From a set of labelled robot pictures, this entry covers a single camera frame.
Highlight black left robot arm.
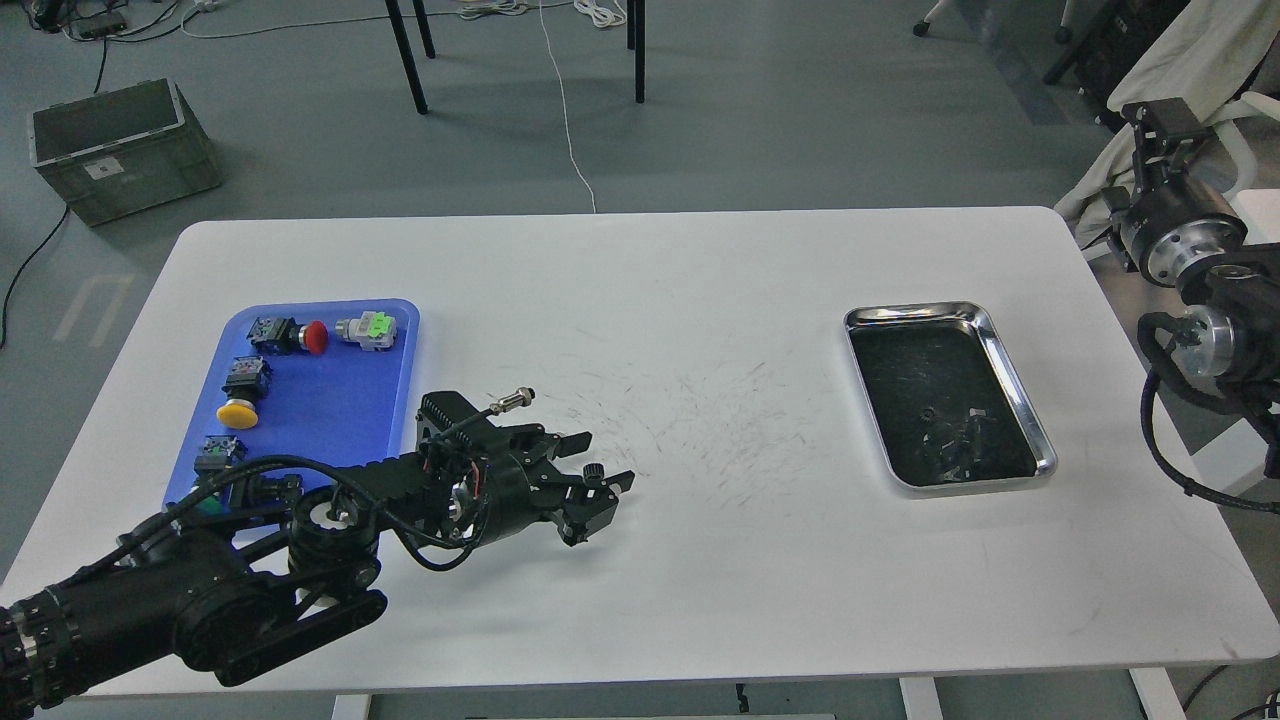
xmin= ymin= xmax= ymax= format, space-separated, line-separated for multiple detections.
xmin=3 ymin=388 xmax=635 ymax=719

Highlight silver metal tray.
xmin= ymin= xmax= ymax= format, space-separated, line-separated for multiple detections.
xmin=844 ymin=301 xmax=1059 ymax=496

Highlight yellow push button switch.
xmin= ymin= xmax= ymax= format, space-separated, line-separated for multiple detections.
xmin=215 ymin=355 xmax=273 ymax=430

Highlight grey green plastic crate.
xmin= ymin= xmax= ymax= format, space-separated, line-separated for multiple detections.
xmin=27 ymin=78 xmax=224 ymax=227

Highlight grey green switch part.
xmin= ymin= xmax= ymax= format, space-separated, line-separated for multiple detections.
xmin=334 ymin=311 xmax=398 ymax=352

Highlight beige cloth on chair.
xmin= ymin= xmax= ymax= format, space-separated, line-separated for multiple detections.
xmin=1053 ymin=1 xmax=1279 ymax=247

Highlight black table leg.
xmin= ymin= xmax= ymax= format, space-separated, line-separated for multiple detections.
xmin=411 ymin=0 xmax=436 ymax=59
xmin=625 ymin=0 xmax=646 ymax=104
xmin=384 ymin=0 xmax=429 ymax=117

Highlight blue plastic tray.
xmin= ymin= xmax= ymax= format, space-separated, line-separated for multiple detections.
xmin=161 ymin=299 xmax=420 ymax=506

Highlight red push button switch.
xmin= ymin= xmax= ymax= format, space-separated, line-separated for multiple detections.
xmin=246 ymin=316 xmax=329 ymax=356

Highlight green push button switch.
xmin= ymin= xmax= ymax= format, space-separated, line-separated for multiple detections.
xmin=191 ymin=436 xmax=247 ymax=515

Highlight white floor cable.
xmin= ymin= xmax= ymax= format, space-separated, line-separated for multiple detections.
xmin=458 ymin=0 xmax=627 ymax=214

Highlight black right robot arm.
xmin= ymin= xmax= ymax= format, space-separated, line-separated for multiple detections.
xmin=1101 ymin=97 xmax=1279 ymax=515

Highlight black floor cable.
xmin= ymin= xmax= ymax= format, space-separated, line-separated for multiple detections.
xmin=0 ymin=0 xmax=201 ymax=346

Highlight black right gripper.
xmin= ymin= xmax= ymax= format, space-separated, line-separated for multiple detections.
xmin=1101 ymin=99 xmax=1245 ymax=290

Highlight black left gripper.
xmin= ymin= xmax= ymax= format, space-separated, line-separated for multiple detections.
xmin=416 ymin=392 xmax=636 ymax=547

